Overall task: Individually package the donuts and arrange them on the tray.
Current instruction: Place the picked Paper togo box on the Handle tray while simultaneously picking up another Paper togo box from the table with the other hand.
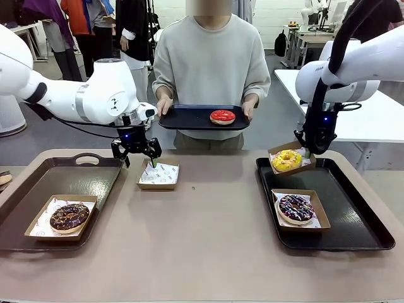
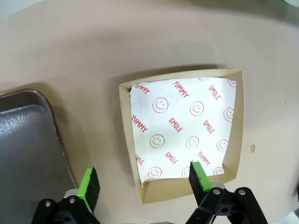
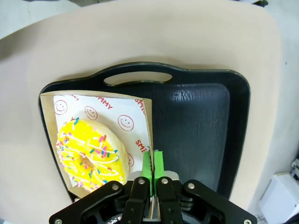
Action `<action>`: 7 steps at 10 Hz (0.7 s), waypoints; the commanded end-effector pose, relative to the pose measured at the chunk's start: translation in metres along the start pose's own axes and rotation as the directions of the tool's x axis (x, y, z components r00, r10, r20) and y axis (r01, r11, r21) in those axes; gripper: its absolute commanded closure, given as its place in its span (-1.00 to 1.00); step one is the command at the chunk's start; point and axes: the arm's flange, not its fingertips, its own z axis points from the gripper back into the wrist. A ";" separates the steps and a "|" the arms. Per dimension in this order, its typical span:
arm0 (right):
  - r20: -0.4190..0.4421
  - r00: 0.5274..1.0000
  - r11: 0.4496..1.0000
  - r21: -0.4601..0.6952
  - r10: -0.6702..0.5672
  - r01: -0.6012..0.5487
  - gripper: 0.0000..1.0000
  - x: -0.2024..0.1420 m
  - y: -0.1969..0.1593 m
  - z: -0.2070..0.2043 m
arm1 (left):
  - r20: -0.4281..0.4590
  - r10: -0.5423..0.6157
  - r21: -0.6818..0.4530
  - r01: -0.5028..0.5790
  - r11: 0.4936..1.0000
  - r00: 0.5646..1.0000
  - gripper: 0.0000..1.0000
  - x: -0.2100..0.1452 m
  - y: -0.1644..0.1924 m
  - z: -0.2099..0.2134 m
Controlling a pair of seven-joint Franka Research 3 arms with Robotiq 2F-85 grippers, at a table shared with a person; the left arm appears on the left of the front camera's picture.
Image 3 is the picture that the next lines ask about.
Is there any yellow sprinkled donut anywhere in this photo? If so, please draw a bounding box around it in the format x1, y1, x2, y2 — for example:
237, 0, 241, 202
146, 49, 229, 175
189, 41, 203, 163
55, 118, 129, 193

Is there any brown cardboard food box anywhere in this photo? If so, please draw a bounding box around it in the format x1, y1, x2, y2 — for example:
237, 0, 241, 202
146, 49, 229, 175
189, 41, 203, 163
39, 90, 155, 203

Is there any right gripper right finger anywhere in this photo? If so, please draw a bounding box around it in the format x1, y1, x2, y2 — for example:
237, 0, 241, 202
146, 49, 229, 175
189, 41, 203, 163
154, 151, 257, 224

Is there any black plastic tray with handle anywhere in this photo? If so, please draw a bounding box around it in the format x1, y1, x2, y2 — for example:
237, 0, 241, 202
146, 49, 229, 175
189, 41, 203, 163
38, 62, 251, 206

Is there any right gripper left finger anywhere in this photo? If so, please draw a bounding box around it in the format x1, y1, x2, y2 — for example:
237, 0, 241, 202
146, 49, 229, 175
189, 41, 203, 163
49, 151, 154, 224

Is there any white storage box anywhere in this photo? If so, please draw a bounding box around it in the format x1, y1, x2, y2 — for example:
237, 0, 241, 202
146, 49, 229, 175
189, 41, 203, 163
258, 171, 299, 219

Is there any white printed paper liner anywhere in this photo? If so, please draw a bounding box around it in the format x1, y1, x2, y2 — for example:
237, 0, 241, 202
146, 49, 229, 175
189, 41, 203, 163
53, 94, 152, 187

